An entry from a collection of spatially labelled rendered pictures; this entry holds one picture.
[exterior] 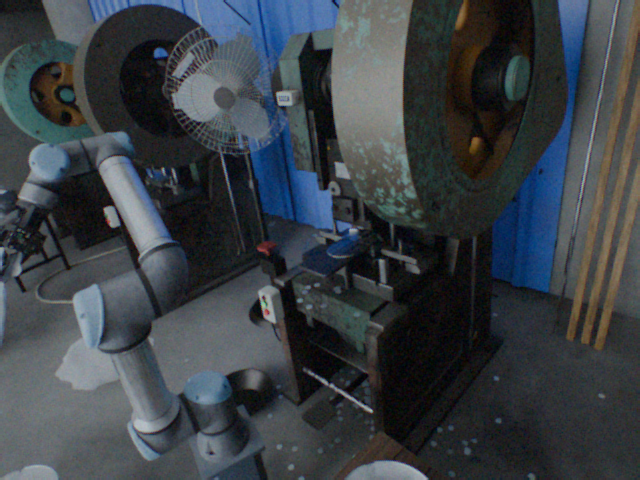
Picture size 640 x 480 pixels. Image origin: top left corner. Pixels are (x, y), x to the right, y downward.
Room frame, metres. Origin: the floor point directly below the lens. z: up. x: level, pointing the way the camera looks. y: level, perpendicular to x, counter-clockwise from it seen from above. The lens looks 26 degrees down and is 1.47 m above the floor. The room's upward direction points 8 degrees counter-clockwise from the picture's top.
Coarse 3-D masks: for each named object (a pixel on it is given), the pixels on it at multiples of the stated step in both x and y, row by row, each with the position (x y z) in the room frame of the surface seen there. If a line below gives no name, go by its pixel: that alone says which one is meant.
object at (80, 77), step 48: (96, 48) 2.21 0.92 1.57; (144, 48) 2.43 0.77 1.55; (96, 96) 2.16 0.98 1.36; (144, 96) 2.38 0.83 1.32; (144, 144) 2.26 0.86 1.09; (192, 144) 2.43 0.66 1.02; (192, 192) 2.64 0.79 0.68; (240, 192) 2.82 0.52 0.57; (192, 240) 2.55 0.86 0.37; (240, 240) 2.77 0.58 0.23; (192, 288) 2.47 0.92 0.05
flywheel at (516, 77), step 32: (480, 0) 1.16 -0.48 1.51; (512, 0) 1.27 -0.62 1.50; (480, 32) 1.16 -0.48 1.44; (448, 64) 1.05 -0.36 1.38; (480, 64) 1.04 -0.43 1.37; (512, 64) 1.01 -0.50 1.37; (448, 96) 1.05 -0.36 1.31; (480, 96) 1.03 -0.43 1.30; (512, 96) 1.01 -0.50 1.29; (448, 128) 1.05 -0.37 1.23; (512, 128) 1.26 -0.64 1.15; (480, 160) 1.18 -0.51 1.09
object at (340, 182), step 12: (336, 144) 1.37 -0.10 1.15; (336, 156) 1.38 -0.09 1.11; (336, 168) 1.38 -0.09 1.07; (336, 180) 1.39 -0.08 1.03; (348, 180) 1.35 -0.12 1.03; (336, 192) 1.38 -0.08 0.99; (348, 192) 1.35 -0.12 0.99; (336, 204) 1.35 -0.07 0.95; (348, 204) 1.31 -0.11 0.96; (360, 204) 1.31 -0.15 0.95; (336, 216) 1.36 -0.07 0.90; (348, 216) 1.32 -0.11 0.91; (360, 216) 1.32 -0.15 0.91; (372, 216) 1.33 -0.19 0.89
